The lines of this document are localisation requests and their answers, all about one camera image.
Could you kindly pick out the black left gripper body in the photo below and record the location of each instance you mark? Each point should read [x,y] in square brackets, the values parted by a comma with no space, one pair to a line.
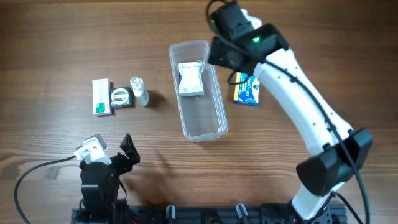
[121,158]

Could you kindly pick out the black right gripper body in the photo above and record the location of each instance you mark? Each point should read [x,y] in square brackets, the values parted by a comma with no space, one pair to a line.
[222,54]

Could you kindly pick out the white plaster box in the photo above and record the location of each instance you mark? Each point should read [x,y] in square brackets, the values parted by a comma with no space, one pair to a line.
[191,83]

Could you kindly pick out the blue cough drops box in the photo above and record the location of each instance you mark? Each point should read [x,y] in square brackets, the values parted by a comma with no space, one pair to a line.
[247,93]

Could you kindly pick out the white spray bottle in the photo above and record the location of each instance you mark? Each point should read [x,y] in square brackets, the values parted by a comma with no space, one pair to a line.
[139,90]

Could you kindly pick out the clear plastic container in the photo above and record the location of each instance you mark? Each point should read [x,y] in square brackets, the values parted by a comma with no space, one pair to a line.
[199,98]

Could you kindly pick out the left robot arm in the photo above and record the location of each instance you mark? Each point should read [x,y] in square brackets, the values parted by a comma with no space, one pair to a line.
[100,175]

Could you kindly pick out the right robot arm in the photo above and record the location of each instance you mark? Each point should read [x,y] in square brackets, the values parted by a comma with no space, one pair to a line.
[337,151]

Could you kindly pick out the dark green tape box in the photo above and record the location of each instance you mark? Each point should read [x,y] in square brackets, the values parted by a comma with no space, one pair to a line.
[121,97]

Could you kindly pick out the white and green box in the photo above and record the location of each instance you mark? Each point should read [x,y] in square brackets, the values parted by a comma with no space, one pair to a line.
[101,97]

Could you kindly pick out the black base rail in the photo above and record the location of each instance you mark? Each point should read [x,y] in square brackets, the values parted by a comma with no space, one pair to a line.
[334,213]

